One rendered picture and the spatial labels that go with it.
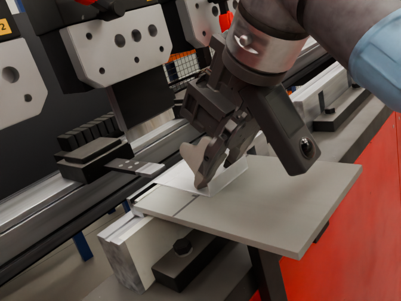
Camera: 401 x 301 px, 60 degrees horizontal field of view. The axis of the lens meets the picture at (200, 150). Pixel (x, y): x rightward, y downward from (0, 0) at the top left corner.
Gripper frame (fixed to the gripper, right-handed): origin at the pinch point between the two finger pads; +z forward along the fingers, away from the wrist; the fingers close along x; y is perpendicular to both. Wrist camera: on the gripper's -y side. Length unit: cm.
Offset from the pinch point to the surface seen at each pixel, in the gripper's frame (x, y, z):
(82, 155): 5.8, 25.1, 17.9
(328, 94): -56, 3, 13
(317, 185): -3.0, -11.2, -8.6
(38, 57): -5, 61, 23
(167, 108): -2.3, 13.6, -0.8
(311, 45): -103, 28, 28
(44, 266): -2, 80, 201
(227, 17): -14.0, 15.7, -12.9
